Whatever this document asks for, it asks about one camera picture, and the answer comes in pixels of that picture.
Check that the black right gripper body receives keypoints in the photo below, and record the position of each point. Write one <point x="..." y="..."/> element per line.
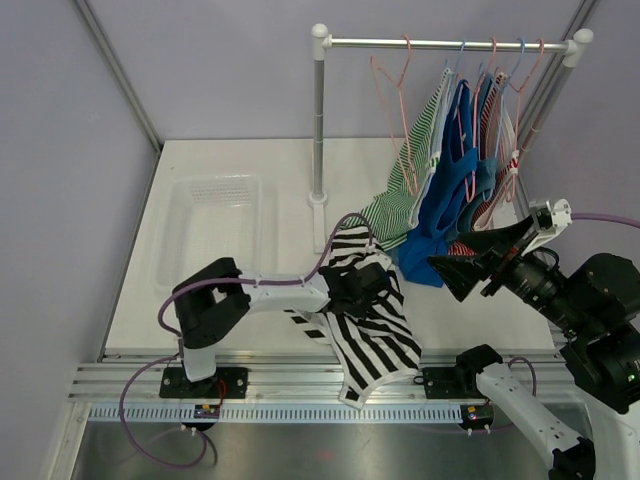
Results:
<point x="518" y="272"/>

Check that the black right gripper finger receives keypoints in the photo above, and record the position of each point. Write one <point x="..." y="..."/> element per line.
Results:
<point x="512" y="238"/>
<point x="461" y="274"/>

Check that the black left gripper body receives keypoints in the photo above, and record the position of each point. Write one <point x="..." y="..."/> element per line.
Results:
<point x="361" y="305"/>

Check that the teal blue tank top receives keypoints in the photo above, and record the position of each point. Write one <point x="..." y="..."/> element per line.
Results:
<point x="459" y="210"/>

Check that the black white striped tank top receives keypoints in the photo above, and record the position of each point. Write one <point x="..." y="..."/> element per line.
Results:
<point x="373" y="351"/>

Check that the green white striped tank top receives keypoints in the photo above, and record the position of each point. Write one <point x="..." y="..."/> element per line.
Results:
<point x="393" y="212"/>

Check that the bright blue tank top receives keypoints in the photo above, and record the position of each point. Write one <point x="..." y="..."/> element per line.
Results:
<point x="446" y="194"/>

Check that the pink plastic hanger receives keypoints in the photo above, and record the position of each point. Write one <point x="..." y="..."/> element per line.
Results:
<point x="383" y="80"/>
<point x="475" y="125"/>
<point x="510" y="170"/>

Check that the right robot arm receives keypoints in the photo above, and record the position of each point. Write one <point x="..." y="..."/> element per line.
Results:
<point x="593" y="308"/>

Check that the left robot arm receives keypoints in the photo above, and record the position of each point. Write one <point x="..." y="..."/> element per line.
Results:
<point x="210" y="303"/>

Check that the red white striped tank top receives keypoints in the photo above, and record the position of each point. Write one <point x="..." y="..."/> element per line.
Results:
<point x="483" y="219"/>

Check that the white plastic basket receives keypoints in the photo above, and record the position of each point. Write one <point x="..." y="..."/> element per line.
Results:
<point x="207" y="218"/>

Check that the white metal clothes rack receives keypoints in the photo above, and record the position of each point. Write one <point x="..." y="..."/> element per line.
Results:
<point x="541" y="103"/>

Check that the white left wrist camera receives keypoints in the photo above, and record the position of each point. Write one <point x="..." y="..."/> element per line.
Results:
<point x="373" y="255"/>

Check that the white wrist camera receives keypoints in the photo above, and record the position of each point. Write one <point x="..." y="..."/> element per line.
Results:
<point x="373" y="255"/>
<point x="550" y="218"/>

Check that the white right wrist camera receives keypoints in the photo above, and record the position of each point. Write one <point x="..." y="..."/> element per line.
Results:
<point x="550" y="218"/>

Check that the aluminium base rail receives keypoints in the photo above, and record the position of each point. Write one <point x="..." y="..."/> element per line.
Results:
<point x="315" y="379"/>

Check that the white slotted cable duct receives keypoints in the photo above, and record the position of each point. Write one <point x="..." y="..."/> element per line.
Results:
<point x="279" y="413"/>

